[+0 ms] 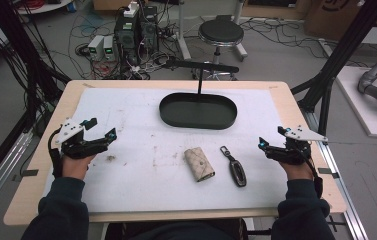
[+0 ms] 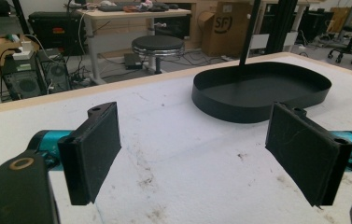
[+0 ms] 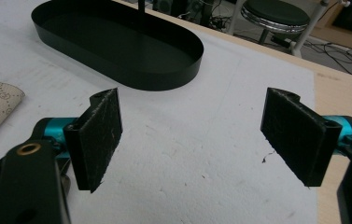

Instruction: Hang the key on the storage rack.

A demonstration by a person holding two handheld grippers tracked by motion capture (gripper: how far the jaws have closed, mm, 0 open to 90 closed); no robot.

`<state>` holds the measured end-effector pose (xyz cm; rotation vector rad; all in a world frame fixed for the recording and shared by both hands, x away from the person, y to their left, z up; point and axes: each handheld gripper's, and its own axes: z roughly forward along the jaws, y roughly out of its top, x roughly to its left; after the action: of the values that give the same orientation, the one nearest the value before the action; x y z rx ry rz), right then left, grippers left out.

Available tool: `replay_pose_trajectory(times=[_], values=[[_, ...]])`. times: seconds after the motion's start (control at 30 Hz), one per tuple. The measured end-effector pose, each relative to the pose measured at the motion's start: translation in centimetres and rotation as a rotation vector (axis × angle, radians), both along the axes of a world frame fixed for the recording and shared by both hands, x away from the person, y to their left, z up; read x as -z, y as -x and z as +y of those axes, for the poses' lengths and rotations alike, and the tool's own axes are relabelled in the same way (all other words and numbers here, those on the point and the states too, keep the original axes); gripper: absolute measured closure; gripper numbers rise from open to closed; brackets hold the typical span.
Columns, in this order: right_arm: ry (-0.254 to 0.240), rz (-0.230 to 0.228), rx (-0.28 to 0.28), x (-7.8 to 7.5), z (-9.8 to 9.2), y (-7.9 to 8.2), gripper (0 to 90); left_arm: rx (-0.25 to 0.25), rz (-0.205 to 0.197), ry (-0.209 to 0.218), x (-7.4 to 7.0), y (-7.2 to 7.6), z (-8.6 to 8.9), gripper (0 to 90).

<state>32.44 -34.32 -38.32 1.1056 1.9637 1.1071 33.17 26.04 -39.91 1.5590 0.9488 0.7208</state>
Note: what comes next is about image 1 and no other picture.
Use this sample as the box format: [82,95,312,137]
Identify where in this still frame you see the black computer tower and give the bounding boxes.
[113,9,141,65]
[138,5,160,53]

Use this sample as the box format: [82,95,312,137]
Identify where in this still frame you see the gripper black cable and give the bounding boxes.
[47,127,64,180]
[303,151,325,200]

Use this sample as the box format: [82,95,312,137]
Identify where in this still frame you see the black car key fob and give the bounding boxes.
[219,145,248,188]

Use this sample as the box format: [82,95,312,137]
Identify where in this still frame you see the person's right hand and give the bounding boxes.
[278,160,315,182]

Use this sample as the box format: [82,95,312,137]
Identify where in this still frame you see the grey tape strip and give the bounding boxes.
[317,167,341,180]
[11,168,40,183]

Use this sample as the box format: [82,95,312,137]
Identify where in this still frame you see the black metal frame post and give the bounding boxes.
[0,0,72,138]
[290,0,377,137]

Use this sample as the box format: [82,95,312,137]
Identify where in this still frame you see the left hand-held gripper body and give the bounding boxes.
[54,118,93,160]

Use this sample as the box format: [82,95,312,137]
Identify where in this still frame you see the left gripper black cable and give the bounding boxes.
[47,127,64,180]

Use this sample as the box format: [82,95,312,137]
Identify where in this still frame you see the black oval tray with hanger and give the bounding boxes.
[158,59,241,131]

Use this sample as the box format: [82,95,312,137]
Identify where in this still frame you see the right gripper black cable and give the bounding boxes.
[303,151,325,200]

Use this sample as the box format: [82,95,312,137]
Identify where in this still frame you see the white power strip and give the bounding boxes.
[123,1,141,19]

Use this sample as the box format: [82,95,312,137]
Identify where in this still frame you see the tangle of floor cables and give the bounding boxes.
[44,6,184,81]

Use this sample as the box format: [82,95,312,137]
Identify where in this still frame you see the cardboard box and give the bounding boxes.
[303,0,377,43]

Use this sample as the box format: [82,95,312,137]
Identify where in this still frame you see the white table mat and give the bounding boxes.
[41,87,289,215]

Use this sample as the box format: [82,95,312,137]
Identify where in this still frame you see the person's left hand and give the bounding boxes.
[61,153,96,181]

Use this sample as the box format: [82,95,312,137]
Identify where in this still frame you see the beige quilted key pouch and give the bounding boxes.
[183,146,216,183]

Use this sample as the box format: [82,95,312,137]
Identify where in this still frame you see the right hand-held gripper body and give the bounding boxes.
[275,124,329,166]

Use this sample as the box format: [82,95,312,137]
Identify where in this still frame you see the black round stool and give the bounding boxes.
[197,14,249,81]

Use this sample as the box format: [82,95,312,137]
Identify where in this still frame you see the aluminium rail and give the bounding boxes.
[303,111,371,240]
[0,129,34,225]

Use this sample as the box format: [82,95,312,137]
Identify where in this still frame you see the grey power supply unit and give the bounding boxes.
[102,35,117,62]
[87,34,106,61]

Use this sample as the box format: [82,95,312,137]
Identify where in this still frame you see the white round table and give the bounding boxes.
[12,0,74,16]

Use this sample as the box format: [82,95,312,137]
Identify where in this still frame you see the white floor board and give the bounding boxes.
[335,65,377,140]

